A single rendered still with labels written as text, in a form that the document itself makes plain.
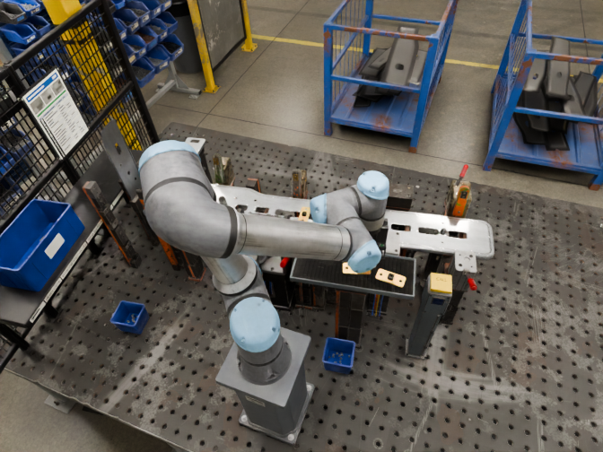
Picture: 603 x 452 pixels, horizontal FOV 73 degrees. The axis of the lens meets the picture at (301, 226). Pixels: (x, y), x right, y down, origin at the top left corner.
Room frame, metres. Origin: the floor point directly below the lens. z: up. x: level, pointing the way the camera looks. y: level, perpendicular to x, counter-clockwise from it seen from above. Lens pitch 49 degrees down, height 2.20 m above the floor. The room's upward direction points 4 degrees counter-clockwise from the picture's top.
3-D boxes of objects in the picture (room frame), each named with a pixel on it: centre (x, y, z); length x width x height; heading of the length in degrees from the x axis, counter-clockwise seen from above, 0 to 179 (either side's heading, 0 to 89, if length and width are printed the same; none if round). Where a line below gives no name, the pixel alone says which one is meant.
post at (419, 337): (0.65, -0.40, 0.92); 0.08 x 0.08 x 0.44; 75
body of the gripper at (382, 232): (0.71, -0.19, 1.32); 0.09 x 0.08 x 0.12; 82
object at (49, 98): (1.46, 0.94, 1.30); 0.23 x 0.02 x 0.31; 165
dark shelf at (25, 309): (1.14, 0.91, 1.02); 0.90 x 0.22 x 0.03; 165
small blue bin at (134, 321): (0.84, 0.71, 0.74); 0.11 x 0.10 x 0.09; 75
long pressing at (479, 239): (1.10, -0.04, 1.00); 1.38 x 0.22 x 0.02; 75
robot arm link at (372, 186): (0.71, -0.18, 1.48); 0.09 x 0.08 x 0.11; 107
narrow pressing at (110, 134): (1.30, 0.69, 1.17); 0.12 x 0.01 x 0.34; 165
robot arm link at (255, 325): (0.49, 0.13, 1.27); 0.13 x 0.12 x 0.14; 17
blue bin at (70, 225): (0.97, 0.95, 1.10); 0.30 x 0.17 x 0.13; 165
